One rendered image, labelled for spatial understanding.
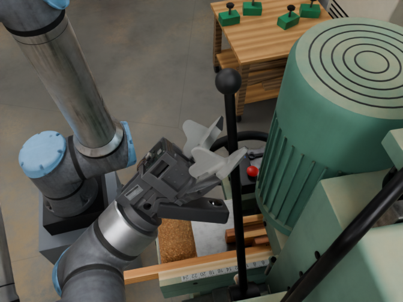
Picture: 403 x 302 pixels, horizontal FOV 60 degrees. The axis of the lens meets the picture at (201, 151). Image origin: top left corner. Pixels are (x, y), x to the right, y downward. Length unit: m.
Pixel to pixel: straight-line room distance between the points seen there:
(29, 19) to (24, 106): 1.97
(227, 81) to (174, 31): 2.57
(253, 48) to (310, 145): 1.61
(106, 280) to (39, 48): 0.45
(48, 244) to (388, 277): 1.24
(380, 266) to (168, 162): 0.31
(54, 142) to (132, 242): 0.65
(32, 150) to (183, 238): 0.55
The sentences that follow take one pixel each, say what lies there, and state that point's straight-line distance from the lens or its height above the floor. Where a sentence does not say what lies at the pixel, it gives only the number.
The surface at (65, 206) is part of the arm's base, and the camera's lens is 1.27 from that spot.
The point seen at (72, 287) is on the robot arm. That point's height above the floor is 1.26.
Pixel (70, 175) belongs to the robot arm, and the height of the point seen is 0.84.
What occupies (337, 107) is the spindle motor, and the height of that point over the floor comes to 1.50.
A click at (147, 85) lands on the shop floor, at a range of 2.56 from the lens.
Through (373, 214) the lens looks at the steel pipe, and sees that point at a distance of 0.23.
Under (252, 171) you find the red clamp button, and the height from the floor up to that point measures 1.03.
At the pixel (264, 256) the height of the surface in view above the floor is 0.95.
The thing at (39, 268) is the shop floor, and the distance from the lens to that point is 2.00.
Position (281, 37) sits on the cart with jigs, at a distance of 2.11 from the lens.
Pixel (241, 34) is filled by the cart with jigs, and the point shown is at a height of 0.53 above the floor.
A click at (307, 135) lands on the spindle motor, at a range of 0.41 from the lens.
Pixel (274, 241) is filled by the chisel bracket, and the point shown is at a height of 1.05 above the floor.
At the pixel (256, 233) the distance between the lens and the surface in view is 0.87.
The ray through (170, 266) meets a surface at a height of 0.94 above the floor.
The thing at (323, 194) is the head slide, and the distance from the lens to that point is 0.41.
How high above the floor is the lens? 1.76
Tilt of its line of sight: 55 degrees down
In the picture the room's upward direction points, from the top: straight up
